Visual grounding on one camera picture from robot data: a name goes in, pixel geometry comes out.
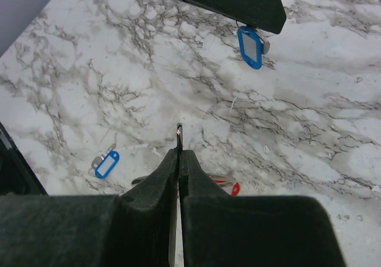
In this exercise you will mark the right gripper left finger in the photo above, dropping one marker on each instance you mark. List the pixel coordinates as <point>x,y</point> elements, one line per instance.
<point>137,228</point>

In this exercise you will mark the keyring with key bunch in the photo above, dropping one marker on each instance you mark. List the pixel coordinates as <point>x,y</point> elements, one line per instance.
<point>226,182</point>

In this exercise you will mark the blue tag key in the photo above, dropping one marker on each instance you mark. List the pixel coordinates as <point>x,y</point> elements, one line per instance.
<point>103,164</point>
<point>253,45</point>

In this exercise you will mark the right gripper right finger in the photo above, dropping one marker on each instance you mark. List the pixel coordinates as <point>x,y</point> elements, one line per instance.
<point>273,230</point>

